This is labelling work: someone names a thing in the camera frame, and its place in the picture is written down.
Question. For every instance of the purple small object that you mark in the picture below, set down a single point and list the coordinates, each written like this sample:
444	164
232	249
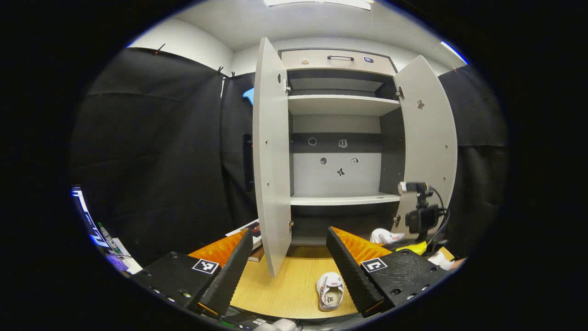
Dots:
117	263

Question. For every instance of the grey cabinet drawer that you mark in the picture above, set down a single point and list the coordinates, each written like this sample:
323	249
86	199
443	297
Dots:
340	64

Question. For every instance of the green pen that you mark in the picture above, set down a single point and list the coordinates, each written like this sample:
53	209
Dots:
109	238

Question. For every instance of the light grey cabinet door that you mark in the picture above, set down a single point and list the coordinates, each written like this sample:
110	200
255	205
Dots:
271	161
427	138

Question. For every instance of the grey shoe cabinet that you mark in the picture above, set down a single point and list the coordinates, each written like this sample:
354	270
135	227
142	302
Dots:
340	105

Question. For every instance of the computer monitor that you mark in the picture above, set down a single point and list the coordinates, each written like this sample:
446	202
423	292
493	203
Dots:
87	216

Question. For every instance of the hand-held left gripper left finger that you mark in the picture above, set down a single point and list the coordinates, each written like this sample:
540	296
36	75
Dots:
227	276

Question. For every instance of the ceiling light panel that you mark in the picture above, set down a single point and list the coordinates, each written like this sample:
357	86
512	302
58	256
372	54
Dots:
455	53
321	2

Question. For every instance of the white canvas shoe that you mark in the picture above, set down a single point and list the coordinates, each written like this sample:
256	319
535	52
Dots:
385	236
330	292

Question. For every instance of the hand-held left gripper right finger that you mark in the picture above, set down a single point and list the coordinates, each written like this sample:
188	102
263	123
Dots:
351	276

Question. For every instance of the white paper sheet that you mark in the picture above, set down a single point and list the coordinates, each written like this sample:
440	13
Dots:
128	259

